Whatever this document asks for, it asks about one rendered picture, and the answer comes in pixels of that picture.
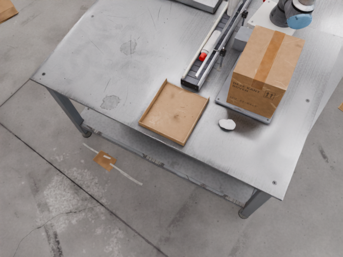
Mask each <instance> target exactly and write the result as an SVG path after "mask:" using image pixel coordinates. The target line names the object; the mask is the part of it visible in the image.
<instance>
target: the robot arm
mask: <svg viewBox="0 0 343 257"><path fill-rule="evenodd" d="M315 8H316V0H279V1H278V3H277V4H276V5H275V6H274V7H273V9H272V10H271V12H270V14H269V18H270V21H271V22H272V23H273V24H274V25H276V26H278V27H281V28H288V27H290V28H291V29H295V30H298V29H302V28H305V27H307V26H308V25H310V24H311V22H312V12H313V11H314V9H315Z"/></svg>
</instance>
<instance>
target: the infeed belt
mask: <svg viewBox="0 0 343 257"><path fill-rule="evenodd" d="M246 1H247V0H243V3H242V4H241V5H240V7H239V8H238V10H237V11H239V12H240V11H241V10H242V8H243V6H244V4H245V3H246ZM238 15H239V14H238V13H236V14H235V16H234V17H233V18H232V20H231V22H230V23H229V25H228V27H227V29H226V30H225V32H224V34H223V35H222V37H221V39H220V40H219V42H218V44H217V46H216V47H215V49H219V47H220V45H221V43H222V42H223V40H224V38H225V37H226V35H227V33H228V31H229V30H230V28H231V26H232V25H233V23H234V21H235V19H236V18H237V16H238ZM229 18H230V17H229V16H228V15H227V10H226V11H225V13H224V14H223V16H222V18H221V19H220V21H219V23H218V24H217V26H216V28H215V29H214V31H215V30H219V31H221V32H222V30H223V28H224V27H225V25H226V23H227V22H228V20H229ZM212 33H213V32H212ZM211 35H212V34H211ZM210 37H211V36H210ZM215 54H216V51H213V52H212V54H211V56H210V57H209V59H208V61H207V62H206V64H205V66H204V68H203V69H202V71H201V73H200V74H199V76H198V78H195V75H196V73H197V72H198V70H199V68H200V67H201V65H202V64H203V62H204V61H201V60H199V56H200V55H201V52H200V54H199V55H198V57H197V59H196V60H195V62H194V63H193V65H192V67H191V68H190V70H189V72H188V73H187V75H186V77H185V78H184V79H183V80H184V81H186V82H189V83H191V84H193V85H197V84H198V83H199V81H200V79H201V78H202V76H203V74H204V72H205V71H206V69H207V67H208V66H209V64H210V62H211V61H212V59H213V57H214V55H215Z"/></svg>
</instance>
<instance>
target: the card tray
mask: <svg viewBox="0 0 343 257"><path fill-rule="evenodd" d="M209 98H210V96H209V97H208V99H207V98H205V97H202V96H200V95H198V94H195V93H193V92H190V91H188V90H186V89H183V88H181V87H179V86H176V85H174V84H172V83H169V82H168V81H167V78H166V79H165V80H164V82H163V84H162V85H161V87H160V88H159V90H158V91H157V93H156V94H155V96H154V98H153V99H152V101H151V102H150V104H149V105H148V107H147V108H146V110H145V112H144V113H143V115H142V116H141V118H140V119H139V121H138V123H139V125H140V126H142V127H144V128H146V129H148V130H150V131H152V132H155V133H157V134H159V135H161V136H163V137H166V138H168V139H170V140H172V141H174V142H176V143H178V144H180V145H182V146H184V145H185V143H186V141H187V139H188V137H189V136H190V134H191V132H192V130H193V128H194V127H195V125H196V123H197V121H198V119H199V118H200V116H201V114H202V112H203V110H204V109H205V107H206V105H207V103H208V101H209Z"/></svg>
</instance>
